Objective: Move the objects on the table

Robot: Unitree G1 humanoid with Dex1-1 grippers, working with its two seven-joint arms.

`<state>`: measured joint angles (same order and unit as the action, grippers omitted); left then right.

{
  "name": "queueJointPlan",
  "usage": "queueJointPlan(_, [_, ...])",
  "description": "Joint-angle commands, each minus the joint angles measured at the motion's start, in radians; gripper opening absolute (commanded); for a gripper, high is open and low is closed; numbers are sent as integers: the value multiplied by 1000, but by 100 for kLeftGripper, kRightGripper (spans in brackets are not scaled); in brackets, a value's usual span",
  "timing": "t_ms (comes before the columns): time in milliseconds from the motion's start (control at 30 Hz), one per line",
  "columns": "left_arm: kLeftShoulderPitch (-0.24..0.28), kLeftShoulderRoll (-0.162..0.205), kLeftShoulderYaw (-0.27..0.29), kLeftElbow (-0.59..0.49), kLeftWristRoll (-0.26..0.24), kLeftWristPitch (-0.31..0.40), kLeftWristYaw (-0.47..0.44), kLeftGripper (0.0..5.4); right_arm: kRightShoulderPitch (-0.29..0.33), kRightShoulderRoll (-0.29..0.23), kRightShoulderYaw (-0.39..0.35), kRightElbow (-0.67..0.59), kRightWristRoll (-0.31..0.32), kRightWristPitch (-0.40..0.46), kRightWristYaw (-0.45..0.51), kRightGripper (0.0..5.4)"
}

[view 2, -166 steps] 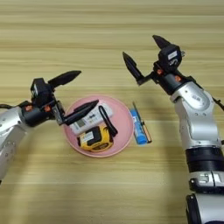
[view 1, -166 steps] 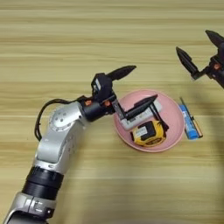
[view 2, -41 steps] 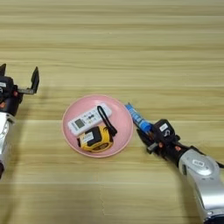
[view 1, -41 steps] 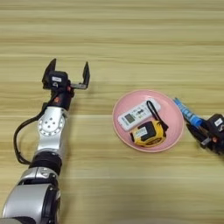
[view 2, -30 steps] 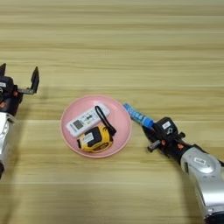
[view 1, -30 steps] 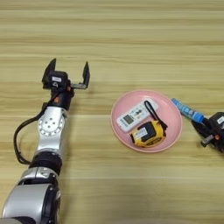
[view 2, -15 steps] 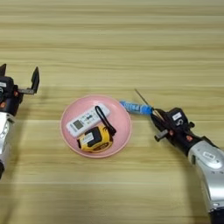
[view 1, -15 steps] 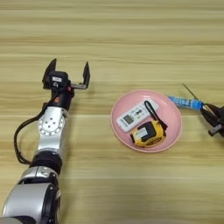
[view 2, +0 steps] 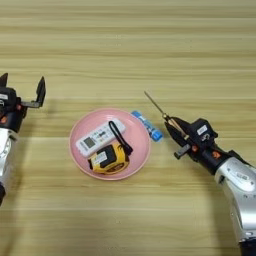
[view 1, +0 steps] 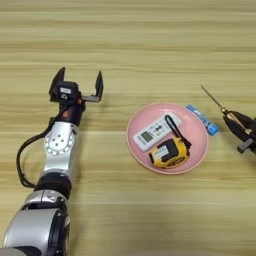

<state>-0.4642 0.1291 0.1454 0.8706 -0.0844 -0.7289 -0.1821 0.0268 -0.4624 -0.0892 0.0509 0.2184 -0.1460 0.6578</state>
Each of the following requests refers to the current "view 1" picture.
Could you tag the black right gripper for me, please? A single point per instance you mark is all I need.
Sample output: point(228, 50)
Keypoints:
point(251, 143)

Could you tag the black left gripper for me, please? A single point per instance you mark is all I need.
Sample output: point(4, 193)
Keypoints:
point(71, 113)

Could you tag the blue tube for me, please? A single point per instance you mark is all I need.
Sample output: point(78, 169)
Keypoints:
point(203, 120)

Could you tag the yellow black tape measure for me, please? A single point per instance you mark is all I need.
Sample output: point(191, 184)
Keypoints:
point(170, 155)

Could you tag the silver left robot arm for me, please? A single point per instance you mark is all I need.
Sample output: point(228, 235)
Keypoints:
point(58, 150)

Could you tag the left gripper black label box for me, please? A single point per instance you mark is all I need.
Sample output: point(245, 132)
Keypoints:
point(66, 91)

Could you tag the pink plastic bowl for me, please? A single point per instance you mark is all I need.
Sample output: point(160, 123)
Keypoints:
point(196, 140)

